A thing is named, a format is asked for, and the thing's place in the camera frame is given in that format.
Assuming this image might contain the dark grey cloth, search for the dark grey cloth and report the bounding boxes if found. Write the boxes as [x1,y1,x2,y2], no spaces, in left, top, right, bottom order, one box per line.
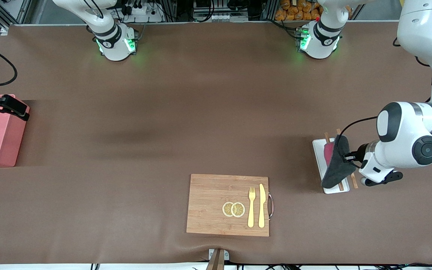
[321,135,357,189]

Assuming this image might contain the white rectangular tray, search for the white rectangular tray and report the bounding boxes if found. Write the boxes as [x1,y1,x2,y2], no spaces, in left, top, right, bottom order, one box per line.
[312,138,350,194]

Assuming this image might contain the yellow knife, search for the yellow knife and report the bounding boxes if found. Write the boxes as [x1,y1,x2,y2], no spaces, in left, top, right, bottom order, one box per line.
[258,183,266,228]

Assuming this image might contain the yellow fork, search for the yellow fork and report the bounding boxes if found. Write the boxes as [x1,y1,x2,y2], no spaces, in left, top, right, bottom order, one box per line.
[247,187,256,228]

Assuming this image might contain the wooden cutting board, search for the wooden cutting board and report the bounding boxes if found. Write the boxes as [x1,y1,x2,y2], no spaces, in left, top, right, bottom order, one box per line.
[186,174,270,237]

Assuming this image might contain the orange packaged snacks pile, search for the orange packaged snacks pile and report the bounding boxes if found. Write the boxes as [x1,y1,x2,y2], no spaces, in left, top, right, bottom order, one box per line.
[275,0,351,21]

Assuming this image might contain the white power strip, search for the white power strip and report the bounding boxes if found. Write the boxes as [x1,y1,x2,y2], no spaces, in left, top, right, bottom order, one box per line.
[120,4,164,23]

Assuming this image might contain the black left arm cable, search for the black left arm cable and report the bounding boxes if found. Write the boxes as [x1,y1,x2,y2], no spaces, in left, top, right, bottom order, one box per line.
[335,37,432,167]

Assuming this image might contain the aluminium frame post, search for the aluminium frame post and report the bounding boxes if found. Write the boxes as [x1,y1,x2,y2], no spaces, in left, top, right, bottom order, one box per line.
[0,0,33,34]

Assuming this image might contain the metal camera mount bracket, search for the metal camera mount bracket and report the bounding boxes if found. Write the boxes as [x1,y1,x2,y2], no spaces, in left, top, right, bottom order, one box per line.
[205,249,230,270]

